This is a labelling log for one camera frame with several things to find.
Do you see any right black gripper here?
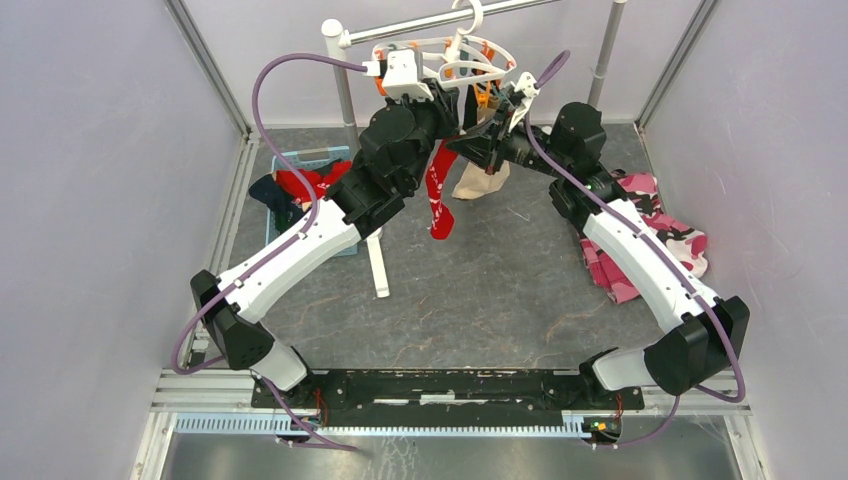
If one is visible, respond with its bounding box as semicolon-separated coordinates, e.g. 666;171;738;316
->
447;101;570;179

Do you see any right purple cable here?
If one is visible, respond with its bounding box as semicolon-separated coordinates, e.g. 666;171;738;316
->
523;49;747;450

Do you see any light blue plastic basket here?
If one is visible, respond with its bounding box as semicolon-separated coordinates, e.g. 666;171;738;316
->
265;146;351;245

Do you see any white clip hanger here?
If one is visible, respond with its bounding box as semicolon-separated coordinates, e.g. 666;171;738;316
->
369;1;517;89

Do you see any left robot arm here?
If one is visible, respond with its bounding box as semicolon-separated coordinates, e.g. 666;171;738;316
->
190;86;460;408

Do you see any black white-striped sock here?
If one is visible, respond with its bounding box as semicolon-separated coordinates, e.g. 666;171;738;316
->
462;84;479;131

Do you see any purple cable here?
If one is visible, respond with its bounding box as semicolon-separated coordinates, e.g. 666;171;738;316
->
170;52;372;453
523;49;747;450

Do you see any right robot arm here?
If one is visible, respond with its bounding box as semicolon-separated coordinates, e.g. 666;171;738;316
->
447;102;750;408

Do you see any silver white drying rack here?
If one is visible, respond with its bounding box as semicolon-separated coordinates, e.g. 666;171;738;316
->
321;0;631;301

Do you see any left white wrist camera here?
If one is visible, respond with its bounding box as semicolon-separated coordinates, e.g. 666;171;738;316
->
361;48;434;102

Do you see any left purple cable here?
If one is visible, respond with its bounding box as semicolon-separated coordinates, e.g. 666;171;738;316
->
170;52;372;453

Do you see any pink camouflage bag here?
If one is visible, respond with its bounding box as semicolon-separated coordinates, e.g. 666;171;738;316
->
579;169;708;304

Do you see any orange clothespin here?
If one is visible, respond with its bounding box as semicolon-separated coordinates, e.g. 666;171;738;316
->
374;76;387;97
473;81;501;110
481;40;496;64

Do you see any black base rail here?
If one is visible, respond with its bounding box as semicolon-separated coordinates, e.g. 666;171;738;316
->
282;369;645;428

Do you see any navy blue sock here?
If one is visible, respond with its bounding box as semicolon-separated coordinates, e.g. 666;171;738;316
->
248;173;305;233

